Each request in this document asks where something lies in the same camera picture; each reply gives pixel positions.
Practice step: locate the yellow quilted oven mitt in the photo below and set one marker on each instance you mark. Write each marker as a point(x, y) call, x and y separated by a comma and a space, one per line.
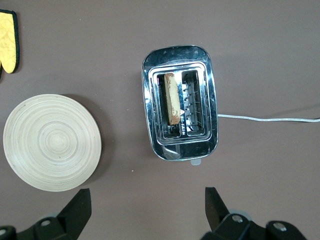
point(7, 37)

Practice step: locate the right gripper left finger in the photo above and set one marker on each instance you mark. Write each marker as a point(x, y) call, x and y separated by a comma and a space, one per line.
point(75, 215)

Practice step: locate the toast slice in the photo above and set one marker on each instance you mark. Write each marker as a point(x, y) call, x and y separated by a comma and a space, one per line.
point(172, 100)

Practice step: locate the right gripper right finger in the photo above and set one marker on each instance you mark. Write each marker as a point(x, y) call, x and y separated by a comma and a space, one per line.
point(217, 215)

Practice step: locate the round wooden plate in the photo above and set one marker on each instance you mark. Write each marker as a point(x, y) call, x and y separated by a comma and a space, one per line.
point(52, 142)

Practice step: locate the brown table cover sheet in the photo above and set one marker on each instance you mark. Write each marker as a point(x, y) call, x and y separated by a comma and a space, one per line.
point(125, 37)

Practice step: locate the chrome two-slot toaster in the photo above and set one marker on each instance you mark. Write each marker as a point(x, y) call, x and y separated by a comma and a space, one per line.
point(180, 150)

